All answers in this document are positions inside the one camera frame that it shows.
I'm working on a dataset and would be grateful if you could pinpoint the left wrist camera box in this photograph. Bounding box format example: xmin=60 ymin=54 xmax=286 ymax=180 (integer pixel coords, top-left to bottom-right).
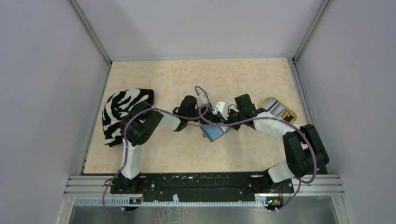
xmin=197 ymin=92 xmax=210 ymax=107

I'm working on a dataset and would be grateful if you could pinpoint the credit cards stack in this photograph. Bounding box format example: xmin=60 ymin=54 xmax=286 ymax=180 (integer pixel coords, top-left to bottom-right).
xmin=264 ymin=99 xmax=295 ymax=122

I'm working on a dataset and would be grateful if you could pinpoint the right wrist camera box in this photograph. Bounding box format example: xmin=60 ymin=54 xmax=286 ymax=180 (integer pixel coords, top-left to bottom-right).
xmin=212 ymin=101 xmax=229 ymax=120

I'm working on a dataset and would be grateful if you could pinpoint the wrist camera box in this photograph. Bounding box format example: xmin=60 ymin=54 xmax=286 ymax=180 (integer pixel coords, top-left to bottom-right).
xmin=212 ymin=101 xmax=229 ymax=120
xmin=197 ymin=92 xmax=210 ymax=107

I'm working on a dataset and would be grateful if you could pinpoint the cream oval card tray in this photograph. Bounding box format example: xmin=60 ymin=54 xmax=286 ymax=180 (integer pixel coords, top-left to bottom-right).
xmin=261 ymin=97 xmax=297 ymax=124

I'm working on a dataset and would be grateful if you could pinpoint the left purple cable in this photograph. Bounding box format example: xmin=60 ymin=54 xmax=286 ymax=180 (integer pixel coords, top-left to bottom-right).
xmin=102 ymin=86 xmax=211 ymax=216

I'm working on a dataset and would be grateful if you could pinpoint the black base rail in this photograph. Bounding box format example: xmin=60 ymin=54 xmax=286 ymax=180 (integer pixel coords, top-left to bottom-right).
xmin=110 ymin=172 xmax=294 ymax=203

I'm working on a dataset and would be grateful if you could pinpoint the blue card holder wallet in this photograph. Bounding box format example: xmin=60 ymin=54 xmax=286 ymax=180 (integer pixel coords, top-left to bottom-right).
xmin=200 ymin=123 xmax=231 ymax=142

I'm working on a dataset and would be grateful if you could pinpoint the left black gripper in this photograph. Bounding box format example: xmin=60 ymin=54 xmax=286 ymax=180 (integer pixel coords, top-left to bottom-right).
xmin=187 ymin=103 xmax=223 ymax=125

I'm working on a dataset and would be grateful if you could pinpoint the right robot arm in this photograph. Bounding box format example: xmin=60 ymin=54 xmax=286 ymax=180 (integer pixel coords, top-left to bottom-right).
xmin=223 ymin=94 xmax=329 ymax=192

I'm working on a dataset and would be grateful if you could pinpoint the zebra striped cloth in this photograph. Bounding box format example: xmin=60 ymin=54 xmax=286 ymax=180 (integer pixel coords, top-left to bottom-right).
xmin=101 ymin=89 xmax=155 ymax=147

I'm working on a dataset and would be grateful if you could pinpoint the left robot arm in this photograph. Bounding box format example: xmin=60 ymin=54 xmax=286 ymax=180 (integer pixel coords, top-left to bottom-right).
xmin=113 ymin=95 xmax=210 ymax=193

